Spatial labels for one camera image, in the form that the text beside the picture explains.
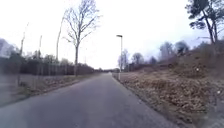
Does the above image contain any leaf-strewn grass verge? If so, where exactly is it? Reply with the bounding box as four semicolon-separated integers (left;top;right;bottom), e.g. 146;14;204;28
0;73;101;108

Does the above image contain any leaf-covered grassy slope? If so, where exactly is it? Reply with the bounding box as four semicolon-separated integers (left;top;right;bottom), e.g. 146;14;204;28
112;41;224;128

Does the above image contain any grey street lamp pole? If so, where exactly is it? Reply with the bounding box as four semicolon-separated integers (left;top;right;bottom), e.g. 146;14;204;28
115;34;124;81

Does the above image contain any dark hedge row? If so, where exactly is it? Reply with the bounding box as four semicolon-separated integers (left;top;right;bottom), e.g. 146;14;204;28
0;53;101;76

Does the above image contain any dark pine tree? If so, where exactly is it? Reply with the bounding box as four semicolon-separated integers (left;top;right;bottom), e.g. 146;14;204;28
185;0;224;46

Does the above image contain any tall bare tree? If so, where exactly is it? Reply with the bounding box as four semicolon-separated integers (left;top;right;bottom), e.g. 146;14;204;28
62;0;102;78

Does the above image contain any grey asphalt path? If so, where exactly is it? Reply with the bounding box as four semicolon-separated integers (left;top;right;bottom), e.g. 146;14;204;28
0;72;183;128

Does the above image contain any row of distant trees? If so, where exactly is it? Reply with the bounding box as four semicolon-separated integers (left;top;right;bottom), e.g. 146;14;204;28
117;40;191;72

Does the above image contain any row of thin bare saplings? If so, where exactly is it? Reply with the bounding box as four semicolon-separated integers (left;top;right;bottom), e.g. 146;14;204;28
16;16;66;91

